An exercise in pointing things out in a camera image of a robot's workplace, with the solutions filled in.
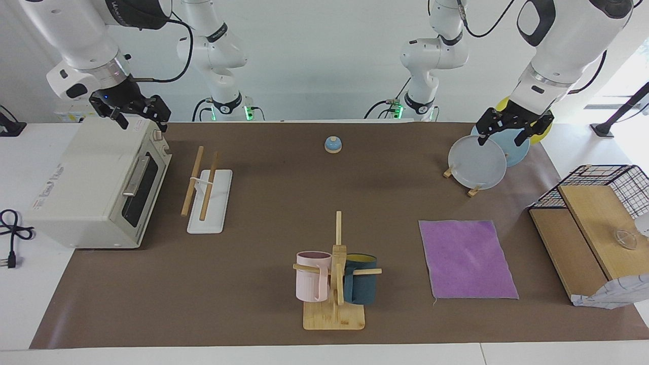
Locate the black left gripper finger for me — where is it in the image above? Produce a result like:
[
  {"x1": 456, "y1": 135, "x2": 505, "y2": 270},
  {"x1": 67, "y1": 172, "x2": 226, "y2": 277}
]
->
[
  {"x1": 515, "y1": 114, "x2": 554, "y2": 148},
  {"x1": 477, "y1": 108, "x2": 500, "y2": 147}
]

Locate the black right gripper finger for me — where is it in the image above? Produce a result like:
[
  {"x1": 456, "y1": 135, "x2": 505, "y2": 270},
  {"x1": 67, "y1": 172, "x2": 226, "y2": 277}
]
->
[
  {"x1": 147, "y1": 95, "x2": 171, "y2": 133},
  {"x1": 104, "y1": 104, "x2": 128, "y2": 130}
]

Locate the purple grey-backed towel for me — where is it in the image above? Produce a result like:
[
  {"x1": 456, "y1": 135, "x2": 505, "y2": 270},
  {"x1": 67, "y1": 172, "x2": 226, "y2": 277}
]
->
[{"x1": 419, "y1": 220, "x2": 520, "y2": 300}]

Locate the wooden plate rack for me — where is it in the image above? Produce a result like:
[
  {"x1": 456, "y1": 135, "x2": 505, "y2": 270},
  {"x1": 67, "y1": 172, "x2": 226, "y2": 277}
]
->
[{"x1": 443, "y1": 167, "x2": 482, "y2": 197}]

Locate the white wooden-bar towel rack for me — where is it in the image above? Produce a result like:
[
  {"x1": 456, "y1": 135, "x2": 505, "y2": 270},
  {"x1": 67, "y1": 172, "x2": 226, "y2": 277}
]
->
[{"x1": 181, "y1": 146, "x2": 233, "y2": 235}]

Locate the yellow plate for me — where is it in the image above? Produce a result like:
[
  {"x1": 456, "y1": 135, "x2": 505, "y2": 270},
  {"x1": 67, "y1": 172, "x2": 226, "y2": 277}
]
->
[{"x1": 494, "y1": 96, "x2": 554, "y2": 145}]

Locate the light blue plate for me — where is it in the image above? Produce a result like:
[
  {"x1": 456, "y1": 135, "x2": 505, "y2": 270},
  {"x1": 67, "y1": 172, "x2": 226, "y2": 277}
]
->
[{"x1": 471, "y1": 124, "x2": 531, "y2": 167}]

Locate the grey translucent plate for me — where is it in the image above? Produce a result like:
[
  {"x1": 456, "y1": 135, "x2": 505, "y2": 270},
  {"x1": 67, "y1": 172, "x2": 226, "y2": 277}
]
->
[{"x1": 448, "y1": 135, "x2": 508, "y2": 191}]

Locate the white box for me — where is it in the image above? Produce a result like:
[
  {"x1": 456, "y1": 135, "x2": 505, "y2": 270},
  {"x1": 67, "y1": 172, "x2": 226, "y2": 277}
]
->
[{"x1": 53, "y1": 101, "x2": 102, "y2": 123}]

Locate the cream toaster oven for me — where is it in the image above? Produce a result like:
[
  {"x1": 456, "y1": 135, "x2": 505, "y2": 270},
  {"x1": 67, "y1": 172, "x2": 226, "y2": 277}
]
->
[{"x1": 23, "y1": 117, "x2": 173, "y2": 249}]

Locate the black stand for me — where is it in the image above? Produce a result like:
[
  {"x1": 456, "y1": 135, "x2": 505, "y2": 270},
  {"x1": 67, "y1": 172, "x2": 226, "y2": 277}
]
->
[{"x1": 591, "y1": 81, "x2": 649, "y2": 138}]

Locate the black desk clamp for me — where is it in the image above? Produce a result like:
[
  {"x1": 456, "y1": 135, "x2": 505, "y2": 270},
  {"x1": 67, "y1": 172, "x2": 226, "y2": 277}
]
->
[{"x1": 0, "y1": 105, "x2": 27, "y2": 137}]

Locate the brown table mat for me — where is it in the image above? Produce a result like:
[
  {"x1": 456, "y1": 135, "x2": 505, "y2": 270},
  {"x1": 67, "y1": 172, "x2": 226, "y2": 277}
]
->
[{"x1": 29, "y1": 122, "x2": 649, "y2": 349}]

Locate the teal mug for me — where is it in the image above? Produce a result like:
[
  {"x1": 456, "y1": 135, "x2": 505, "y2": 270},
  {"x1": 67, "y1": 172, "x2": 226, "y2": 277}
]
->
[{"x1": 343, "y1": 253, "x2": 378, "y2": 305}]

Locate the pink mug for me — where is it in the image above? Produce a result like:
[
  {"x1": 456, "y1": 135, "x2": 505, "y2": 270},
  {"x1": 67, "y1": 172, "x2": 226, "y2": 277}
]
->
[{"x1": 296, "y1": 251, "x2": 333, "y2": 303}]

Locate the wooden mug tree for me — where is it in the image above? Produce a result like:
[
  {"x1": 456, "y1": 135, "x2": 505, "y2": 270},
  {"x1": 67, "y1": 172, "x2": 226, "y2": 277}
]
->
[{"x1": 293, "y1": 211, "x2": 382, "y2": 331}]

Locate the black base cable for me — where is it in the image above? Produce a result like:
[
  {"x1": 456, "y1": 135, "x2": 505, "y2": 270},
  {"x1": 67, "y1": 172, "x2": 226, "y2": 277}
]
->
[
  {"x1": 192, "y1": 98, "x2": 213, "y2": 122},
  {"x1": 364, "y1": 76, "x2": 411, "y2": 120}
]

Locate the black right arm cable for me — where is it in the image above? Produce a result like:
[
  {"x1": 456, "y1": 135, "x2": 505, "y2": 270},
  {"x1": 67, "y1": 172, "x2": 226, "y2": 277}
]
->
[{"x1": 131, "y1": 10, "x2": 194, "y2": 84}]

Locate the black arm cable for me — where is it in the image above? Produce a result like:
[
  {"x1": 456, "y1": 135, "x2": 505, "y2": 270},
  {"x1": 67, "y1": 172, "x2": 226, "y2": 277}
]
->
[
  {"x1": 131, "y1": 10, "x2": 194, "y2": 84},
  {"x1": 455, "y1": 0, "x2": 608, "y2": 96}
]

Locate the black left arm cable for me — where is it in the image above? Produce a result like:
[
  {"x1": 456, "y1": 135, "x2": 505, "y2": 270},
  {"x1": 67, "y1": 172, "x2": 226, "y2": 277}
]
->
[{"x1": 455, "y1": 0, "x2": 608, "y2": 96}]

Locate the wire and wood crate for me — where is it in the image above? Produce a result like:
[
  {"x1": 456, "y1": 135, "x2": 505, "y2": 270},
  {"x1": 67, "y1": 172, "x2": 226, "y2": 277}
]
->
[{"x1": 528, "y1": 184, "x2": 649, "y2": 305}]

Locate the black wire basket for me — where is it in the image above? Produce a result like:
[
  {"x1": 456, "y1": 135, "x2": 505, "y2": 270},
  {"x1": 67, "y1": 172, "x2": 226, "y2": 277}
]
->
[{"x1": 528, "y1": 164, "x2": 649, "y2": 218}]

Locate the black power cord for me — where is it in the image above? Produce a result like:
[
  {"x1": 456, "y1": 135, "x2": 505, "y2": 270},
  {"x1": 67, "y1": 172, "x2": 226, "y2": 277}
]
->
[{"x1": 0, "y1": 209, "x2": 35, "y2": 269}]

